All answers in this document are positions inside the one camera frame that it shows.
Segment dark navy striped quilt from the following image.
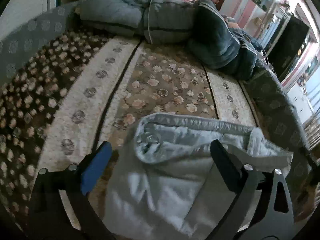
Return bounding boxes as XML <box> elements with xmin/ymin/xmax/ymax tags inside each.
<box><xmin>189</xmin><ymin>0</ymin><xmax>266</xmax><ymax>81</ymax></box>

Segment white charging cable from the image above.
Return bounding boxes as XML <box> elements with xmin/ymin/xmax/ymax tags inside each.
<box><xmin>146</xmin><ymin>0</ymin><xmax>161</xmax><ymax>45</ymax></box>

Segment white low cabinet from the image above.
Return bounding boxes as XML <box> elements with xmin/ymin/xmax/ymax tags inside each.
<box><xmin>287</xmin><ymin>83</ymin><xmax>315</xmax><ymax>124</ymax></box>

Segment white sliding wardrobe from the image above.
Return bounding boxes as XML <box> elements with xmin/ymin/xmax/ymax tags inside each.
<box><xmin>1</xmin><ymin>0</ymin><xmax>57</xmax><ymax>40</ymax></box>

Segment light blue padded jacket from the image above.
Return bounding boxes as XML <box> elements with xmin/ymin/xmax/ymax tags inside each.
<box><xmin>103</xmin><ymin>113</ymin><xmax>293</xmax><ymax>239</ymax></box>

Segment floral patterned bed blanket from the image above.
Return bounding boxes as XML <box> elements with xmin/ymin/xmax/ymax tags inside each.
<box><xmin>1</xmin><ymin>31</ymin><xmax>257</xmax><ymax>229</ymax></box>

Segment black open door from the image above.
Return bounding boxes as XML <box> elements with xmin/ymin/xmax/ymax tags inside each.
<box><xmin>266</xmin><ymin>15</ymin><xmax>311</xmax><ymax>82</ymax></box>

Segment grey patterned bed cover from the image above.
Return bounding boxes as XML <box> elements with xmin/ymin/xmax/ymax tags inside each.
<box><xmin>1</xmin><ymin>4</ymin><xmax>311</xmax><ymax>196</ymax></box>

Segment grey blue folded quilt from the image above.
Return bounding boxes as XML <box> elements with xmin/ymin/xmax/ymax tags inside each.
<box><xmin>77</xmin><ymin>0</ymin><xmax>195</xmax><ymax>44</ymax></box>

